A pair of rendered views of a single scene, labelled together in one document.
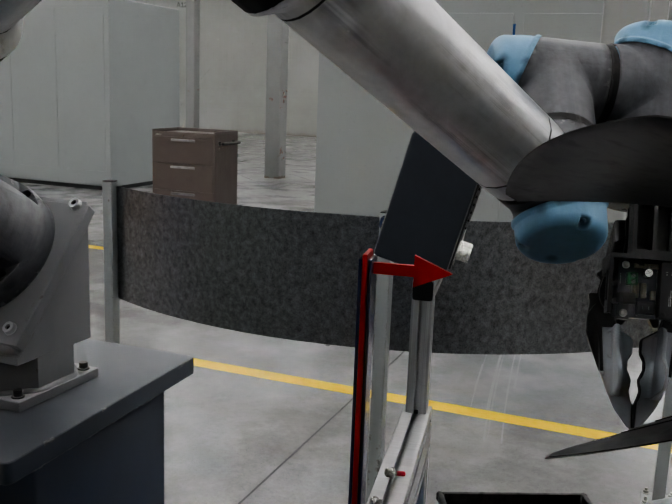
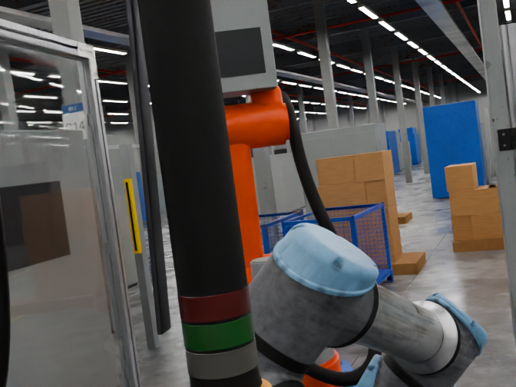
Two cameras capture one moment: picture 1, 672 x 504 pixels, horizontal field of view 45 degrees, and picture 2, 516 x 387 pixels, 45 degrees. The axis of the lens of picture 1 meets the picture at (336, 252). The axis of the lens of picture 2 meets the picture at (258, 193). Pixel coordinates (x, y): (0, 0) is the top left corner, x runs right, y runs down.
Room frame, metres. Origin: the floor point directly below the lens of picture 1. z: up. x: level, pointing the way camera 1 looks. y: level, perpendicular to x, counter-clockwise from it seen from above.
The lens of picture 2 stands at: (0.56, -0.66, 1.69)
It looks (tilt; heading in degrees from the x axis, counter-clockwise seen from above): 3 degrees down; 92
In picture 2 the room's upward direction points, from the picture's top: 7 degrees counter-clockwise
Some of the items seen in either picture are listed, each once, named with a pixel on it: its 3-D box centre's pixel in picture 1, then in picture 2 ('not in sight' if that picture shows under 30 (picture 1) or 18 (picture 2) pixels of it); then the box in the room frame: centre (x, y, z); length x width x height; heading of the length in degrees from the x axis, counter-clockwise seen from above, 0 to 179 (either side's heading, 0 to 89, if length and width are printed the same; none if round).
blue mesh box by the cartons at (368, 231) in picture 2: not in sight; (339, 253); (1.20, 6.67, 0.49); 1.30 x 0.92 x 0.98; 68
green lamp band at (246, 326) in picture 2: not in sight; (218, 327); (0.52, -0.36, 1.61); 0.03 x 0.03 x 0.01
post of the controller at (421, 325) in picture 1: (420, 344); not in sight; (1.12, -0.13, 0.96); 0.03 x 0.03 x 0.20; 78
